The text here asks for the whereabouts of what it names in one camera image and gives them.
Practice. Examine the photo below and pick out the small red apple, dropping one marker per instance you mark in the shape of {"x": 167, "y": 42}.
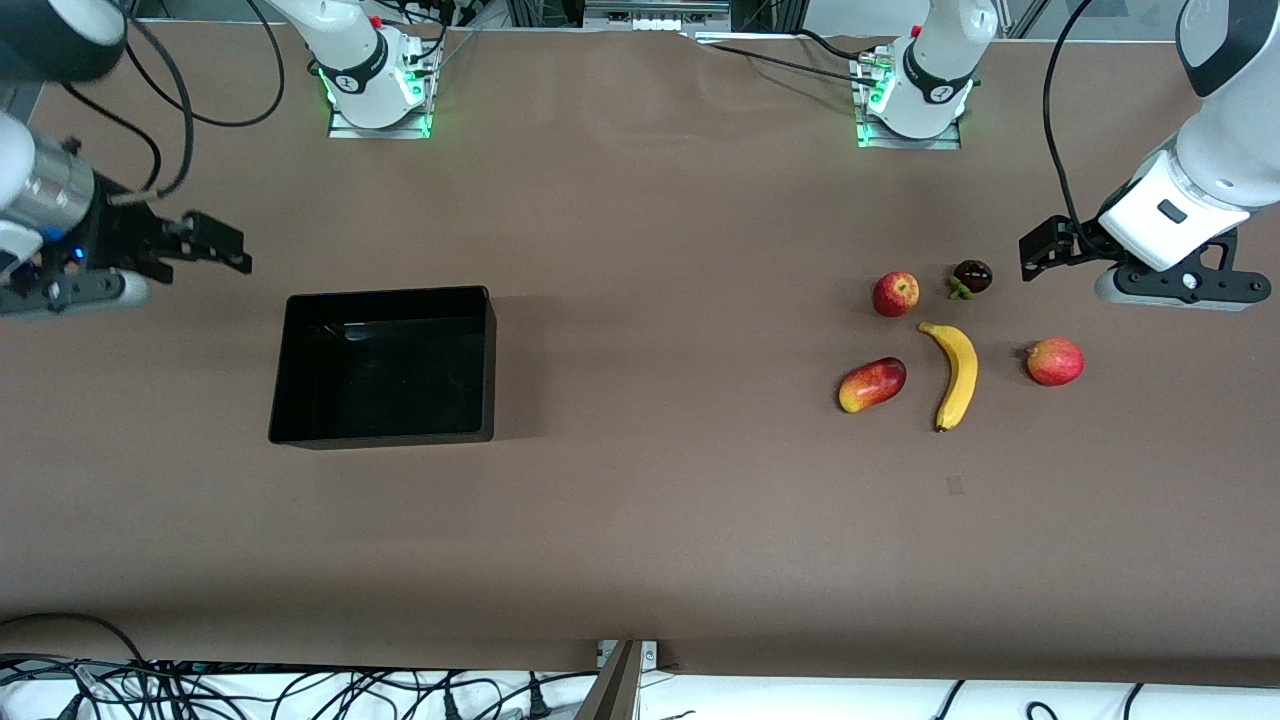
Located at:
{"x": 896, "y": 294}

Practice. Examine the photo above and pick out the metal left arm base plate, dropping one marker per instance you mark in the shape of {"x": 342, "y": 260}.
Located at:
{"x": 915, "y": 143}

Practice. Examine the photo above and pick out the red yellow mango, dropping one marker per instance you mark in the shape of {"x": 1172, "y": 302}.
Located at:
{"x": 872, "y": 385}

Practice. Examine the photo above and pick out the aluminium frame structure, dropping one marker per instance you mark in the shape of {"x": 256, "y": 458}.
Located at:
{"x": 520, "y": 12}

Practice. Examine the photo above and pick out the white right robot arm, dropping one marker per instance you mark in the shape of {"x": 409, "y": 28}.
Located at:
{"x": 355, "y": 60}

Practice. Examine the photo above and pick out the small metal bracket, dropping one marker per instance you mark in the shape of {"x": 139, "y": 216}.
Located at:
{"x": 650, "y": 652}

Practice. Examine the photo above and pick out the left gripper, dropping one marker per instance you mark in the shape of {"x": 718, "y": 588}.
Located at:
{"x": 1084, "y": 243}

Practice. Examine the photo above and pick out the black plastic box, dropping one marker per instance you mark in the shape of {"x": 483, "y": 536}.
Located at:
{"x": 380, "y": 380}

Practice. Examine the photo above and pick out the dark purple mangosteen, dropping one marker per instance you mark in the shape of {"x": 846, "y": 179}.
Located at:
{"x": 972, "y": 276}

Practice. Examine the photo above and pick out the red apple far right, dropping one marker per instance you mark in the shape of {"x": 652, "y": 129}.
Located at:
{"x": 1055, "y": 362}

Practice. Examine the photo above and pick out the yellow banana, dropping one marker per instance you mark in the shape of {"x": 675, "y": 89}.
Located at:
{"x": 962, "y": 370}

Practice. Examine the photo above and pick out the dark metal bar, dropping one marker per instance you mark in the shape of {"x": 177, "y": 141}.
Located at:
{"x": 615, "y": 690}

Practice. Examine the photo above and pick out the brown table cover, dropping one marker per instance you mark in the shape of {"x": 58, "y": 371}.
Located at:
{"x": 600, "y": 520}

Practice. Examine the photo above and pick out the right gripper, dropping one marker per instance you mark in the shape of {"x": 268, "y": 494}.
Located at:
{"x": 112, "y": 242}

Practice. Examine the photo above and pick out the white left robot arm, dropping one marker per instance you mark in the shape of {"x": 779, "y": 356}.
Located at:
{"x": 940, "y": 60}

